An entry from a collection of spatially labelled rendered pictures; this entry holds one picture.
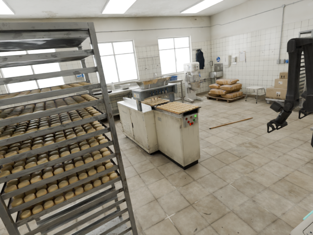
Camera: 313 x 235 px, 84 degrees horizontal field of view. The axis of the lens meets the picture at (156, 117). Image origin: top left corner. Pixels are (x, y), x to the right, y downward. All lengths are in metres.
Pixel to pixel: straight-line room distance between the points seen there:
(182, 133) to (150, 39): 4.59
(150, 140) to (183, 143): 0.72
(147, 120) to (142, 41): 3.94
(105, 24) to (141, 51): 1.34
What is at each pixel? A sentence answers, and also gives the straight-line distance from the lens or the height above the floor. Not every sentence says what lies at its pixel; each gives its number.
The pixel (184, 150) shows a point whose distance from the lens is 2.55.
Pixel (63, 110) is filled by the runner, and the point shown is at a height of 1.41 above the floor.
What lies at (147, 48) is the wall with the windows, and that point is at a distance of 6.41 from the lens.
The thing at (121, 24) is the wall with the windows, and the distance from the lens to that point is 6.23.
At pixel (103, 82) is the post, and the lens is 1.03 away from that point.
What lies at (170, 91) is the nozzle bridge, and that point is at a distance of 3.13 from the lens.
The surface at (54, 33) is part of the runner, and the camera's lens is 1.04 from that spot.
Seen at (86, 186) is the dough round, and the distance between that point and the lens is 1.29.
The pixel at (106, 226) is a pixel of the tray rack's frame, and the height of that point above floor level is 0.15.
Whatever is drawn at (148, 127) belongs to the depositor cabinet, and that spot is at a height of 0.56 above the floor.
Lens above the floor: 1.59
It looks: 18 degrees down
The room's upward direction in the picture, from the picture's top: 7 degrees counter-clockwise
